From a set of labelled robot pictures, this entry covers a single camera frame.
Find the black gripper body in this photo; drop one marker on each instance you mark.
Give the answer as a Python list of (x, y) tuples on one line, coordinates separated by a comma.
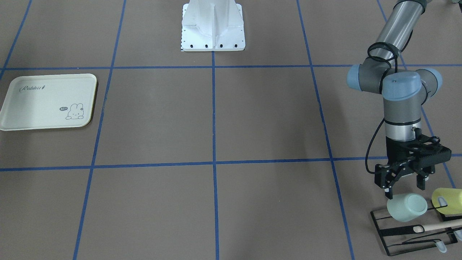
[(394, 148)]

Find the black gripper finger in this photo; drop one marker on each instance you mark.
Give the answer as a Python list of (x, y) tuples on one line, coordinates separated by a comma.
[(388, 183), (421, 179)]

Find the green plastic cup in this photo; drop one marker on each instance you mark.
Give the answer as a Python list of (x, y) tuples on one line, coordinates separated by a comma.
[(406, 207)]

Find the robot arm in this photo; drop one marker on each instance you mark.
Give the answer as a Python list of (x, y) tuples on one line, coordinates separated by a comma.
[(404, 92)]

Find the yellow plastic cup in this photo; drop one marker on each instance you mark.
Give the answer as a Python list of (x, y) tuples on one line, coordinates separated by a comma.
[(448, 200)]

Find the cream rabbit tray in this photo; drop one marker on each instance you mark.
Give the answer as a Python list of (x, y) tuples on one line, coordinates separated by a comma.
[(48, 102)]

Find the black wire cup rack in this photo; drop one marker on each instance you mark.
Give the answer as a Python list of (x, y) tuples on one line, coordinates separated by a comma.
[(431, 231)]

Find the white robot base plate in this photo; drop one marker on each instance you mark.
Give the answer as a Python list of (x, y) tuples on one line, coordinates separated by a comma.
[(212, 25)]

